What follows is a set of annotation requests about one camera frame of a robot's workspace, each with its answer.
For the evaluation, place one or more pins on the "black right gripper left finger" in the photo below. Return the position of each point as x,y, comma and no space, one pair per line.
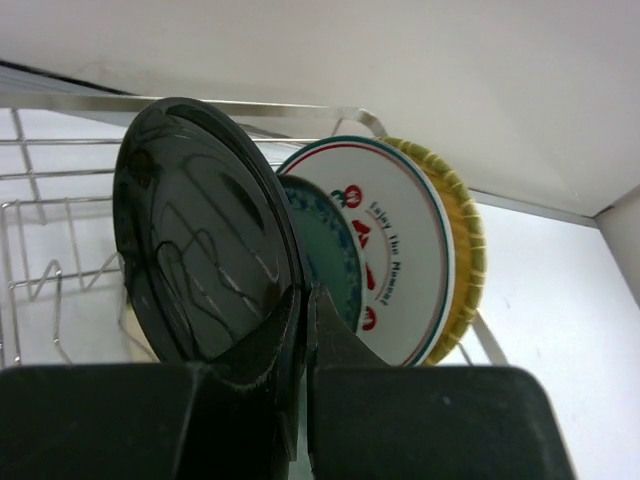
248,397

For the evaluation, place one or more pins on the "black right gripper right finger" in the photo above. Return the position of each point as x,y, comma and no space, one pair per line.
338,367

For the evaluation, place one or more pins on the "blue floral round plate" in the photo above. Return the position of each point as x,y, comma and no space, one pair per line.
333,254

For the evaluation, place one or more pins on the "white plate red characters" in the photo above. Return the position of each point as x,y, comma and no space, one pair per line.
405,236

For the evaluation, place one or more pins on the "yellow woven pattern plate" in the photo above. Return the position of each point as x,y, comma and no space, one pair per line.
469,245

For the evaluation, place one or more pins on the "cream plate brown smear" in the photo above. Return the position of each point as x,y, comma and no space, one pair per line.
135,341

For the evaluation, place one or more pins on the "metal wire dish rack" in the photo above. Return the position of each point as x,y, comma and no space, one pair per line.
60,275

